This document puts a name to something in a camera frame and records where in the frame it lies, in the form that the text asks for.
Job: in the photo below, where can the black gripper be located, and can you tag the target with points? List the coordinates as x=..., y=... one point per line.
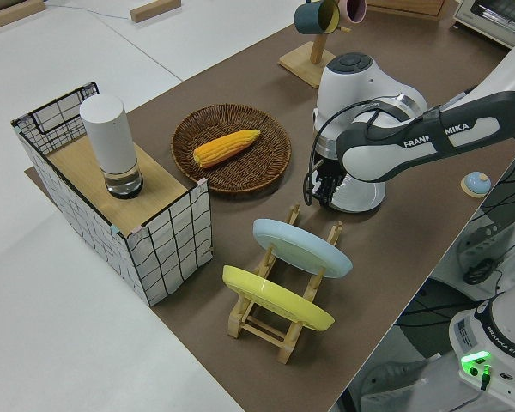
x=328, y=168

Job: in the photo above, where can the gray plate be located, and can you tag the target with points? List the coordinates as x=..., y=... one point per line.
x=362, y=197

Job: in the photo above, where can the white Franka arm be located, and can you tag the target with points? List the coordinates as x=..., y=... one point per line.
x=369, y=86

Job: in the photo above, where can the light blue plate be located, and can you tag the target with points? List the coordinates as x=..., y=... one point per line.
x=300, y=246

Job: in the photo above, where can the yellow plate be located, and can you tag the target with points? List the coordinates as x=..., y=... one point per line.
x=279, y=300

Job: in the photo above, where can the wooden plate rack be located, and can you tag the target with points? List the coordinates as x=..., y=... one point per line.
x=264, y=332

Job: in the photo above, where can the brown wicker basket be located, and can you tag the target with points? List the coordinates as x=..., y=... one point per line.
x=257, y=171

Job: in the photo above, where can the brown table mat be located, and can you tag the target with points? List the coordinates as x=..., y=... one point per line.
x=377, y=257

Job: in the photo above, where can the yellow corn cob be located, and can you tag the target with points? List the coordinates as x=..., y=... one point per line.
x=223, y=148

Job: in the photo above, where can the wooden mug rack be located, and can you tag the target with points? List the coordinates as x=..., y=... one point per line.
x=302, y=64

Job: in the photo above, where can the blue service bell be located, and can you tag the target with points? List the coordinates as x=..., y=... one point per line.
x=476, y=184

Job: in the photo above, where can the dark blue mug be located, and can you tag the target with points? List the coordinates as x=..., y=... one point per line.
x=311, y=17

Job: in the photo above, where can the pink mug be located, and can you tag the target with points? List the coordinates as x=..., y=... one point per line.
x=354, y=9

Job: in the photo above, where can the large wooden box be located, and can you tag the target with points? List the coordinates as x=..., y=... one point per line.
x=407, y=6

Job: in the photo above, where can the white cylinder bottle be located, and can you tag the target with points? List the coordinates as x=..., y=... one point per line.
x=109, y=137

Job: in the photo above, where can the white toaster oven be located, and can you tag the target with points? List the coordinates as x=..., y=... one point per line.
x=493, y=19

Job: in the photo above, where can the wooden block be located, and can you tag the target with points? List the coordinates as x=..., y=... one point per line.
x=8, y=13
x=154, y=9

